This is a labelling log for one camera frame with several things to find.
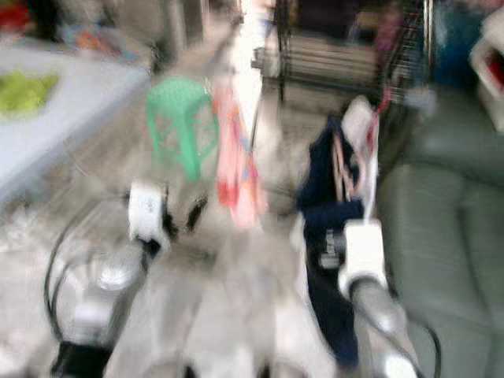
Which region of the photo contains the yellow-green cloth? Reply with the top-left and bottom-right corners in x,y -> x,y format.
0,71 -> 60,115

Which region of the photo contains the grey-green leather sofa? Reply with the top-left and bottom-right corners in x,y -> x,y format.
374,83 -> 504,378

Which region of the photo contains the pink printed garment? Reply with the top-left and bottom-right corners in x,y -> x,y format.
211,83 -> 269,231

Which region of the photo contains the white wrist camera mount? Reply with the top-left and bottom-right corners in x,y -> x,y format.
128,180 -> 170,253
337,219 -> 388,294

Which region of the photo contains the dark navy garment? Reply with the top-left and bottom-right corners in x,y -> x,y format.
295,118 -> 371,369

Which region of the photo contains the black clothes drying rack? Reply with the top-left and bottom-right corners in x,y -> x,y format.
272,0 -> 434,107

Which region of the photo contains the green plastic stool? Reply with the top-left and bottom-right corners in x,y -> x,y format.
146,76 -> 220,182

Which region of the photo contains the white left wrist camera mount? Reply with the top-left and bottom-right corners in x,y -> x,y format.
128,180 -> 170,253

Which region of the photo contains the pink clothes hanger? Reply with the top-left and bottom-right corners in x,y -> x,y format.
332,134 -> 379,206

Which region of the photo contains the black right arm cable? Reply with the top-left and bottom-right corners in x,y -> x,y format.
409,315 -> 443,378

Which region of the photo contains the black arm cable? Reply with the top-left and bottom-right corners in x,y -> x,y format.
409,315 -> 443,378
45,197 -> 135,339

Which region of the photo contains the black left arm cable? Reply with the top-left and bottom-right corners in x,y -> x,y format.
45,197 -> 135,339

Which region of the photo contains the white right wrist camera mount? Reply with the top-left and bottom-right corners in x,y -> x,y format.
337,219 -> 388,294

